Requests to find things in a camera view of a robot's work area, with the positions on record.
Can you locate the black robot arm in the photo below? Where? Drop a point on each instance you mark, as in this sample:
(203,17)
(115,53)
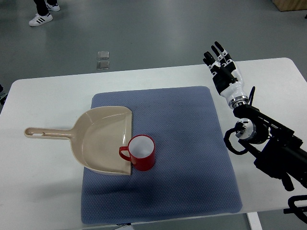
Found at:
(276,149)

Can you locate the person with white sneakers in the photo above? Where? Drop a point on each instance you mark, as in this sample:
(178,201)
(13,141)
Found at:
(43,14)

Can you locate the red cup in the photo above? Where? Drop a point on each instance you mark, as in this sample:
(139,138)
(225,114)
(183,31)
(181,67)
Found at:
(140,152)

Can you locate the blue textured mat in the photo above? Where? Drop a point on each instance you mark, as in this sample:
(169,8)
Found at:
(193,174)

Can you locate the metal floor plate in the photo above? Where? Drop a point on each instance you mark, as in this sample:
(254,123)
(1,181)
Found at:
(102,55)
(100,65)

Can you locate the upper metal floor plate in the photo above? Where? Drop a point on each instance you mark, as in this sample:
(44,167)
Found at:
(102,55)

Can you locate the wooden box corner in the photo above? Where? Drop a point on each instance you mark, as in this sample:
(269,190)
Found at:
(290,5)

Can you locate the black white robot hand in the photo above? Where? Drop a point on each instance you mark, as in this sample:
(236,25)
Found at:
(227,77)

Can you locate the dark clothed person at left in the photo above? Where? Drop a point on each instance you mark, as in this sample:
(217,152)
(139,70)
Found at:
(3,95)

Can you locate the beige plastic dustpan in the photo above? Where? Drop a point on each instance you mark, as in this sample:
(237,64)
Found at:
(96,138)

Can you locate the black table control panel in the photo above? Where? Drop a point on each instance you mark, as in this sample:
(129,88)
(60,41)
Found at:
(289,211)

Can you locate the lower metal floor plate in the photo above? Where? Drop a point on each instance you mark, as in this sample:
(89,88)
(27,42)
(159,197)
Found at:
(100,65)

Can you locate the white table leg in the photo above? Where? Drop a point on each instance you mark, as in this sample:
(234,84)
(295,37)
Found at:
(254,221)

